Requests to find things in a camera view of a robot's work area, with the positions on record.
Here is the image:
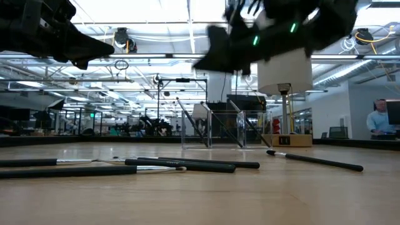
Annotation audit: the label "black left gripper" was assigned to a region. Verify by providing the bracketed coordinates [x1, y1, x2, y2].
[0, 12, 115, 71]

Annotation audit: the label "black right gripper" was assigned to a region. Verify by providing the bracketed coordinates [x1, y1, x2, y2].
[192, 15, 284, 76]

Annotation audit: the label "black makeup brush fluffy bristles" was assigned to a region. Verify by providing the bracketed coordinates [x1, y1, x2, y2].
[200, 101, 245, 149]

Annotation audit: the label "black makeup brush printed handle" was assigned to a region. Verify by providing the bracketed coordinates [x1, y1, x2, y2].
[93, 157, 237, 174]

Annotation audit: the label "black makeup brush pale tip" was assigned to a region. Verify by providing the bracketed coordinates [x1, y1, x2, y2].
[0, 165, 188, 180]

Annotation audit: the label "black background monitor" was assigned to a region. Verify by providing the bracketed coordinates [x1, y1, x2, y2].
[226, 94, 268, 112]

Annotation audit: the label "small white background lampshade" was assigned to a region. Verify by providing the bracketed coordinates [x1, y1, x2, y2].
[191, 104, 208, 120]

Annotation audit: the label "black studio softbox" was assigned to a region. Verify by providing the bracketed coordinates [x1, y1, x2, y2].
[46, 99, 66, 111]

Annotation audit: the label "white shade table lamp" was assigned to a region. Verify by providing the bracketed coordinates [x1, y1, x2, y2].
[256, 46, 314, 148]

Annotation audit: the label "clear acrylic organizer box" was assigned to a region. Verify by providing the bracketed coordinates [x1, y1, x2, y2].
[180, 109, 272, 149]

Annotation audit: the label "red background object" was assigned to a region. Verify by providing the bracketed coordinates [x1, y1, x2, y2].
[271, 117, 281, 136]

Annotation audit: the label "black mesh chair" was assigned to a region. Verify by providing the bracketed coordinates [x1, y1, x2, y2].
[327, 126, 349, 139]

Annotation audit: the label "person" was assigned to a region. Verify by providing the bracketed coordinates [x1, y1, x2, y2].
[366, 98, 398, 141]

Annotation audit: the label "black computer monitor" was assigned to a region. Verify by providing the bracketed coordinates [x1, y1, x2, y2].
[386, 99, 400, 126]

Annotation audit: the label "black ceiling cable reel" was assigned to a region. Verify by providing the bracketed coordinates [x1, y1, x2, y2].
[355, 27, 375, 45]
[112, 27, 139, 54]

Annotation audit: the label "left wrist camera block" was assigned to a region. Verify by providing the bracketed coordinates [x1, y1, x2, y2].
[39, 0, 78, 26]

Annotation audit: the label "black overhead frame stand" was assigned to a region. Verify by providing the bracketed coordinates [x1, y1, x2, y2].
[155, 74, 209, 138]

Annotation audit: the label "black table edge rail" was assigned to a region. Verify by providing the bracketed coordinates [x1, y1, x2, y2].
[0, 134, 400, 152]

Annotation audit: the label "yellow hanging cable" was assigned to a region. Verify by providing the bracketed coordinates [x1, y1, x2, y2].
[286, 93, 296, 136]

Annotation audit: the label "silver ventilation duct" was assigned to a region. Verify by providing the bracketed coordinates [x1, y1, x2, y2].
[312, 59, 378, 89]

